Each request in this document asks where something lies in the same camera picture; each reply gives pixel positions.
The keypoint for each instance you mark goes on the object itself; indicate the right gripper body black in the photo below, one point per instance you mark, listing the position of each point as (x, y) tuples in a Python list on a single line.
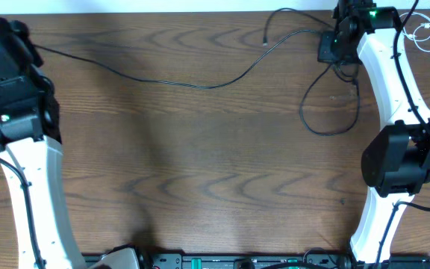
[(332, 50)]

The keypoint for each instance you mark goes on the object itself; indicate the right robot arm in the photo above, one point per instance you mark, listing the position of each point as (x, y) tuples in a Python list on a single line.
[(396, 164)]

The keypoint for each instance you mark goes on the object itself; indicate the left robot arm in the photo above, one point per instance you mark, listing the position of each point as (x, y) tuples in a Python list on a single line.
[(31, 155)]

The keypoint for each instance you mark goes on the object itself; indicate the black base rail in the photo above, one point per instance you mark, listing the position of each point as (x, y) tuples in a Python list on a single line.
[(317, 257)]

